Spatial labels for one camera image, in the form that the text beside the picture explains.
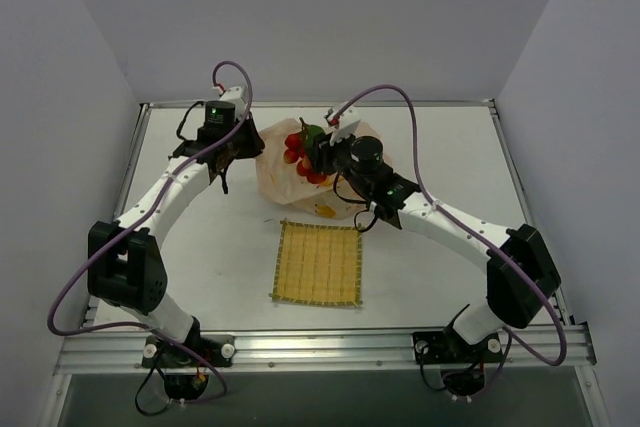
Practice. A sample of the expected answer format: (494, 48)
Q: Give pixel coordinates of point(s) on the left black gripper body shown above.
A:
(250, 139)

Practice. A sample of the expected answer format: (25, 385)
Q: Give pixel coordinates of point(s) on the translucent orange plastic bag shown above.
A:
(285, 177)

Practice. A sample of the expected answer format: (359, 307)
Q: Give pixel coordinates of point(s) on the front aluminium rail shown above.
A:
(120, 352)

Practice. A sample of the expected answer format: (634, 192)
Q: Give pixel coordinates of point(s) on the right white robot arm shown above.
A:
(520, 273)

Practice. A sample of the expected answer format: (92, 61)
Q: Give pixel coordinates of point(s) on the woven bamboo mat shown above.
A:
(318, 265)

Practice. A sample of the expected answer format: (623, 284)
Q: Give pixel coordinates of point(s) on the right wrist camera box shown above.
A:
(342, 124)

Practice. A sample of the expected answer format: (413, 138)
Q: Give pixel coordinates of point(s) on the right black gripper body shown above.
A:
(320, 153)

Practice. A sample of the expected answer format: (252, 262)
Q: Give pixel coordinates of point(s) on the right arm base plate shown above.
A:
(441, 347)

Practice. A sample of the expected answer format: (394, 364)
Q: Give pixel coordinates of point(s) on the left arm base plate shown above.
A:
(218, 354)

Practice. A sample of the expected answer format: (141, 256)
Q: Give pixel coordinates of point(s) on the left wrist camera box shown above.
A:
(237, 96)

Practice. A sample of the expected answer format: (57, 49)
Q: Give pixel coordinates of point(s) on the red fake fruit bunch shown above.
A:
(294, 153)

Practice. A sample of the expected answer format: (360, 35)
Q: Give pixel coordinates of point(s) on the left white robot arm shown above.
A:
(127, 270)

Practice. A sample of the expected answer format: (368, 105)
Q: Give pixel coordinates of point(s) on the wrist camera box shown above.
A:
(342, 124)
(237, 96)

